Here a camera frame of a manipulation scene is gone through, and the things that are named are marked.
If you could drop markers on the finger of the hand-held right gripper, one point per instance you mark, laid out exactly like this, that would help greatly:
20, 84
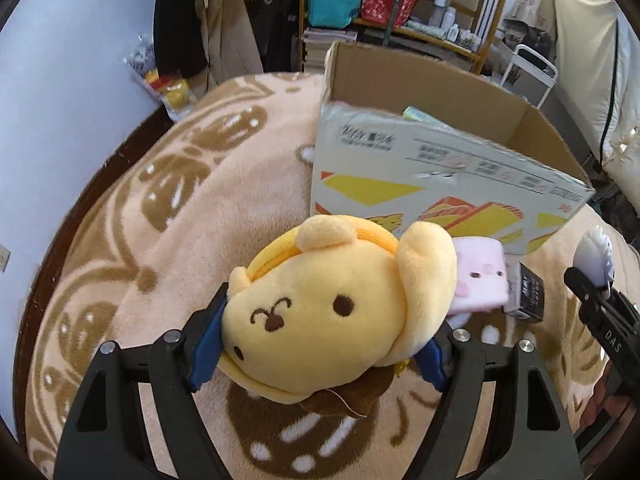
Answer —
587, 290

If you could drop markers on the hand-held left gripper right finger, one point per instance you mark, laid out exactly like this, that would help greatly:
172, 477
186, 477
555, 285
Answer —
432, 365

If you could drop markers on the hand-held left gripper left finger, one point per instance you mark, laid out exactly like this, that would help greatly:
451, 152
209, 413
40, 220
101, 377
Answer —
207, 350

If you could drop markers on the pale purple haired plush doll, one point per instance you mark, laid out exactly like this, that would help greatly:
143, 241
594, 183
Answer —
595, 255

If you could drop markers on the yellow dog plush toy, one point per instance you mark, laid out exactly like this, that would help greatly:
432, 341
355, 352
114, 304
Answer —
320, 300

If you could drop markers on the printed cardboard box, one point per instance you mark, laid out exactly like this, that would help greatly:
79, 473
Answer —
400, 160

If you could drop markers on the small black box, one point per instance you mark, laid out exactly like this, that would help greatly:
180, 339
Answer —
527, 292

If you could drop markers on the pink square plush toy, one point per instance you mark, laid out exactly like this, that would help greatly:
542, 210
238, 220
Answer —
480, 275

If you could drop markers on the white trolley cart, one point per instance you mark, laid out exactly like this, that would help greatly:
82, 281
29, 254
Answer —
537, 67

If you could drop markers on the white duvet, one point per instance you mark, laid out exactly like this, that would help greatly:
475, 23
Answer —
585, 60

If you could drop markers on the plastic bag of toys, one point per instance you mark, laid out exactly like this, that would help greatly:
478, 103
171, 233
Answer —
165, 85

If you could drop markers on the wooden shelf unit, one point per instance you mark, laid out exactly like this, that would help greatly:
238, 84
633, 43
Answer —
492, 10

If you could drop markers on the pile of papers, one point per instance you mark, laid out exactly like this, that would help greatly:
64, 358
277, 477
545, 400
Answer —
425, 40

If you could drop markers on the group of white bottles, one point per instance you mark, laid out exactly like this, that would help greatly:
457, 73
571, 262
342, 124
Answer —
445, 15

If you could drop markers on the stack of books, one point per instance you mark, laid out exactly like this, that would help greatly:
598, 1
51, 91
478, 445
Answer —
327, 50

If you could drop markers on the beige coat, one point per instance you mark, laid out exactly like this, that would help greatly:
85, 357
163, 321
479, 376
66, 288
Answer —
230, 25

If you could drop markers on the black coat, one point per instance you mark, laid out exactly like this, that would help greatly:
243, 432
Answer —
177, 20

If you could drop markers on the dark hanging garment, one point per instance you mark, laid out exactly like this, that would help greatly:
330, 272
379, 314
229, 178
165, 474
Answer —
275, 20

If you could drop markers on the green pole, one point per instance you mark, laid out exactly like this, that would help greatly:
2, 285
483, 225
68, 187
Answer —
396, 5

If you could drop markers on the white wall socket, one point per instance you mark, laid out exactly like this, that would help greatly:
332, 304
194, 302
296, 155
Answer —
4, 259

